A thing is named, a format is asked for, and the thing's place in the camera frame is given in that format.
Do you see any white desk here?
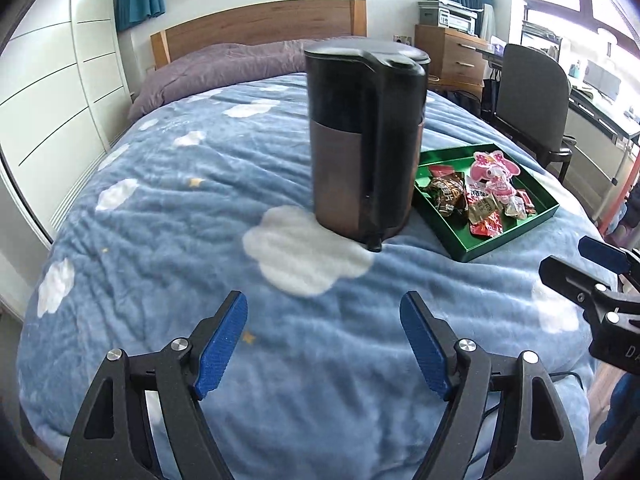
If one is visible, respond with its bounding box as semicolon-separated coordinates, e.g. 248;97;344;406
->
565;82;640;196

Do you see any person's right hand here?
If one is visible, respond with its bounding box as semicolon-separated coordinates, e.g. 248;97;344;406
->
597;372;640;461

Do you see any wooden headboard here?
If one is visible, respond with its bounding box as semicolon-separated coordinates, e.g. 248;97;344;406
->
150;0;368;71

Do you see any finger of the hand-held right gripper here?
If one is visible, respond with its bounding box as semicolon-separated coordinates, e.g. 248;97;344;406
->
577;236;633;277
539;255;626;311

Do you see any pink character-shaped candy packet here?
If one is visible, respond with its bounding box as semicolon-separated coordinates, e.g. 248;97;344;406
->
467;150;521;206

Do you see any wooden nightstand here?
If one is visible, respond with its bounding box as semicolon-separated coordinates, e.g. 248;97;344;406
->
414;24;493;96

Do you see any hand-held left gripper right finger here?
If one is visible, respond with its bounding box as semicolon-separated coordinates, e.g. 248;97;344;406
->
399;291;586;480

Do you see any grey office chair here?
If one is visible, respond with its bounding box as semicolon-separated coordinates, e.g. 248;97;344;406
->
480;42;573;183

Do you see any black and brown electric kettle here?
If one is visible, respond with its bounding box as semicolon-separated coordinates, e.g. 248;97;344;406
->
303;39;432;253

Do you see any large red snack packet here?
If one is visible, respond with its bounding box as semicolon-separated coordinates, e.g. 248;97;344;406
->
465;187;503;237

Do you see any black cable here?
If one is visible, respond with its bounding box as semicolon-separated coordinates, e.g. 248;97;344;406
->
550;371;586;391

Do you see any clear cartoon-print snack packet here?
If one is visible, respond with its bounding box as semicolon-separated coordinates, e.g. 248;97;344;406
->
502;195;528;221

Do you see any green tray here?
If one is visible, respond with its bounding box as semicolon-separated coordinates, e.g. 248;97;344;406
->
411;142;560;263

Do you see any computer monitor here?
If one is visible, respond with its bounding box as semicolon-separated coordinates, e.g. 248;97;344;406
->
582;59;623;103

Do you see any grey printer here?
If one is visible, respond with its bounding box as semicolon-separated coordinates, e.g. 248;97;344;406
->
417;0;483;33

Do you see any brown snack wrapper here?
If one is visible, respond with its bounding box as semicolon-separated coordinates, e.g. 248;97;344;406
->
419;172;466;218

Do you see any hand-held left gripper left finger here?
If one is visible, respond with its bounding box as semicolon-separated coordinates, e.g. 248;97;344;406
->
59;290;249;480

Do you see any white wardrobe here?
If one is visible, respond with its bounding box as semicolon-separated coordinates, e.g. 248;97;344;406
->
0;0;136;246

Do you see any blue cloud-print blanket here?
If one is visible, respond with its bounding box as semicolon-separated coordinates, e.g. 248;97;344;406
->
17;72;601;480

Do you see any dark red square packet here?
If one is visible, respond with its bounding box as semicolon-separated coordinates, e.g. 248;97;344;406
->
427;162;468;178

